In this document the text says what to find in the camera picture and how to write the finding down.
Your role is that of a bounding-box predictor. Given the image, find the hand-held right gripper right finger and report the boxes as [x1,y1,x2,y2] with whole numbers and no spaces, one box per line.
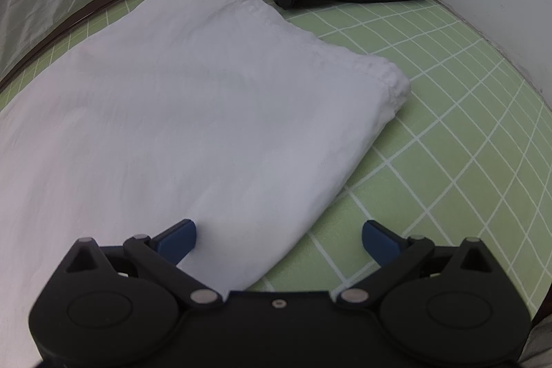
[337,220,499,309]

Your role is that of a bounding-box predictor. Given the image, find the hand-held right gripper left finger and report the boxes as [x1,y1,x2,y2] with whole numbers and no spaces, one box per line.
[62,219,223,309]

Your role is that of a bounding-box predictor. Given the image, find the white pants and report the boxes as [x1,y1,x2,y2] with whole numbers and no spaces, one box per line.
[0,0,411,364]

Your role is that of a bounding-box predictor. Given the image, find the green grid mat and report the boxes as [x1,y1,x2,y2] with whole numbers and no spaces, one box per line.
[0,0,552,321]

